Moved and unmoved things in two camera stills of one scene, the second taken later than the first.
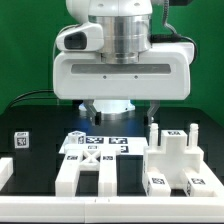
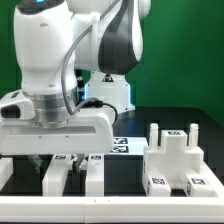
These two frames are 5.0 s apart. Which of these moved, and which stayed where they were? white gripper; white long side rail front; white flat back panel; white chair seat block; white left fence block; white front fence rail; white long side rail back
Moved: white gripper; white long side rail front; white long side rail back
Stayed: white front fence rail; white left fence block; white chair seat block; white flat back panel
